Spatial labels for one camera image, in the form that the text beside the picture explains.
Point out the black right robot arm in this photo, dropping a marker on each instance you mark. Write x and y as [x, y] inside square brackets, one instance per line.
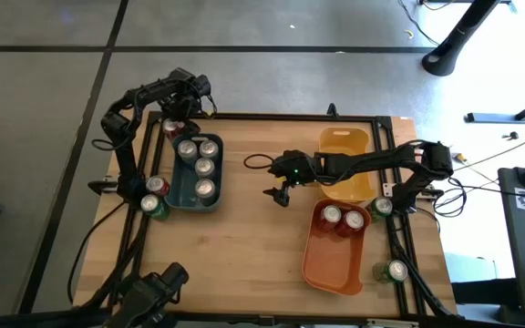
[372, 160]

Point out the black desk foot bar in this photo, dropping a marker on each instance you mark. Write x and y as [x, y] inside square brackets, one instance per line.
[495, 118]

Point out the small yellow scrap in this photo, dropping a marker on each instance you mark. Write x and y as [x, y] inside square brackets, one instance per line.
[408, 33]

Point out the silver base bracket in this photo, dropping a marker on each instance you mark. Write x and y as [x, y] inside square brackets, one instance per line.
[389, 190]

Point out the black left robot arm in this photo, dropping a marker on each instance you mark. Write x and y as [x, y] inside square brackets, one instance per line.
[123, 155]

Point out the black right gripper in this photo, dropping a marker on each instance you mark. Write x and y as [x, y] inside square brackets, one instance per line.
[296, 166]

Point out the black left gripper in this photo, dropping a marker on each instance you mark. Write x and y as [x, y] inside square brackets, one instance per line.
[180, 108]

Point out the dark teal plastic bin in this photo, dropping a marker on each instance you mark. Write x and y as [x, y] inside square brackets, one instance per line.
[182, 191]

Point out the small black camera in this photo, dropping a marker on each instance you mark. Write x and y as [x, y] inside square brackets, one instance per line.
[266, 320]

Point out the yellow plastic bin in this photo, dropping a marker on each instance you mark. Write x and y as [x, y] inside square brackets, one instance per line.
[340, 141]

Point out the green soda can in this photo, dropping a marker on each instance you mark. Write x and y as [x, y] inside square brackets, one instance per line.
[394, 271]
[382, 206]
[152, 205]

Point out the silver crossbar bracket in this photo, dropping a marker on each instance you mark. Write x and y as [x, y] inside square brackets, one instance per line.
[392, 323]

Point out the black cart foot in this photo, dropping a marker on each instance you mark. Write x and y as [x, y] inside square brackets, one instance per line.
[481, 291]

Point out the black aluminium table frame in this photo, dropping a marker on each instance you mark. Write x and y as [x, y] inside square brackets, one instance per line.
[267, 116]

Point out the small black floor knob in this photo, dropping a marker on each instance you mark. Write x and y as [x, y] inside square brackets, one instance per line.
[512, 135]

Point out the white lemon soda can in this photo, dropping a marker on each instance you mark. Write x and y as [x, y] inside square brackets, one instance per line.
[187, 149]
[208, 149]
[204, 167]
[205, 187]

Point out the pale blue floor box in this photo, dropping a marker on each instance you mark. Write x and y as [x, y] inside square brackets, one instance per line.
[472, 266]

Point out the black tubular stand leg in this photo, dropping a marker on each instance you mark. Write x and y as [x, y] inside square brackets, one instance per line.
[454, 41]

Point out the orange plastic bin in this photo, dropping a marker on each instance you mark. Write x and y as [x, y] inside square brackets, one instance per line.
[331, 264]

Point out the black rig crossbar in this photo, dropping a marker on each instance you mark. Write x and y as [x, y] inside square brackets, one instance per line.
[39, 319]

